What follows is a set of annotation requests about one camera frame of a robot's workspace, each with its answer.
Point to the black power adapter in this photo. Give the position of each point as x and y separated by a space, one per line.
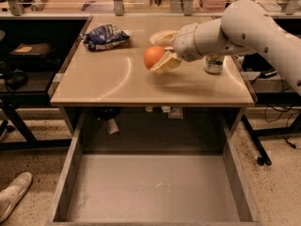
268 73

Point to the blue chip bag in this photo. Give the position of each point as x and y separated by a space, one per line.
104 37

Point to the beige counter cabinet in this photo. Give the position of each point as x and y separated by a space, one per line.
119 77

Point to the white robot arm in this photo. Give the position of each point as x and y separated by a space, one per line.
244 28

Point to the white paper bowl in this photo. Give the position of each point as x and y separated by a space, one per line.
156 38

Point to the orange fruit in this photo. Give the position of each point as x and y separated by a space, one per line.
152 55

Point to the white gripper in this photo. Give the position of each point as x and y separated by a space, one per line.
184 42

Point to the black office chair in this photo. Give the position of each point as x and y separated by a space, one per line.
28 65

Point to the black desk frame leg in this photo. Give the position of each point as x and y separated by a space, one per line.
263 159

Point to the open grey drawer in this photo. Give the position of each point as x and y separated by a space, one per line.
154 171

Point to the white shoe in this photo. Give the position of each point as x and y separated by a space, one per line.
10 196

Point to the green white soda can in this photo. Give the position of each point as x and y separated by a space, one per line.
213 64

